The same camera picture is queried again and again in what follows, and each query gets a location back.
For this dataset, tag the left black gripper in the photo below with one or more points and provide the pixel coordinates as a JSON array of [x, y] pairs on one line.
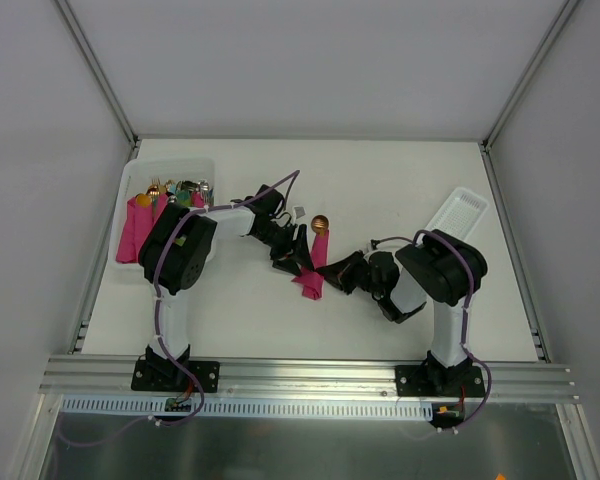
[[288, 248]]

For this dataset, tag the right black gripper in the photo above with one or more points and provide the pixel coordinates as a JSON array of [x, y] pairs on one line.
[[353, 273]]

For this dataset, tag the pink paper napkin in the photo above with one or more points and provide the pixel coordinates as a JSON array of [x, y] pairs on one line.
[[312, 282]]

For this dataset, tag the copper spoon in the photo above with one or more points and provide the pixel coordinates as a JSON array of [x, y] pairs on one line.
[[320, 225]]

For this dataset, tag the small white perforated tray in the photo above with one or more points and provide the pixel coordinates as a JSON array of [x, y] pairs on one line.
[[459, 214]]

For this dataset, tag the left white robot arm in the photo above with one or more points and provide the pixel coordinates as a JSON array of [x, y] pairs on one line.
[[173, 258]]

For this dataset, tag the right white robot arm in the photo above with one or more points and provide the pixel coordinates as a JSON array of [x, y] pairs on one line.
[[436, 269]]

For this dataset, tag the pink rolled napkin right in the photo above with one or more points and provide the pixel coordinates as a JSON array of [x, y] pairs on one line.
[[197, 200]]

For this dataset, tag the pink rolled napkin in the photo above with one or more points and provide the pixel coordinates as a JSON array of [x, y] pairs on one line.
[[158, 207], [197, 200], [136, 228]]

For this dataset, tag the pink rolled napkin far left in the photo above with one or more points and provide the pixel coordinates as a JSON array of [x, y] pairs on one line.
[[136, 228]]

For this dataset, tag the orange round spoon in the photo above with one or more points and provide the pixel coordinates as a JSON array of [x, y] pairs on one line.
[[143, 200]]

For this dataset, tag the large white plastic basket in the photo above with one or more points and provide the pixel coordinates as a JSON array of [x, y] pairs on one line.
[[137, 176]]

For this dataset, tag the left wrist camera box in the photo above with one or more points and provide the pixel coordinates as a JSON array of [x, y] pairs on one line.
[[298, 212]]

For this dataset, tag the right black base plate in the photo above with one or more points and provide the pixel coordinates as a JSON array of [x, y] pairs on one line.
[[421, 381]]

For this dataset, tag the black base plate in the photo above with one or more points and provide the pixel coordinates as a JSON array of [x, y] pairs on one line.
[[421, 381], [148, 379]]

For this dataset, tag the white slotted cable duct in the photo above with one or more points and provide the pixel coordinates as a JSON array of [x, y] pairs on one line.
[[249, 408]]

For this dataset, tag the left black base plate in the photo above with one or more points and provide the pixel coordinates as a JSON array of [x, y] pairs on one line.
[[148, 379]]

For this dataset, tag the aluminium mounting rail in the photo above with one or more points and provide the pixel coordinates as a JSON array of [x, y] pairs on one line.
[[307, 379]]

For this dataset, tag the left aluminium frame post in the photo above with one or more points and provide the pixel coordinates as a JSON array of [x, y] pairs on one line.
[[93, 64]]

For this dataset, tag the aluminium frame post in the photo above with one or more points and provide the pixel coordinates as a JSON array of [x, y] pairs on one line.
[[551, 36], [93, 64]]

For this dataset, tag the right aluminium frame post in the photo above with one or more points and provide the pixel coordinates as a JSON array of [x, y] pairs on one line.
[[551, 36]]

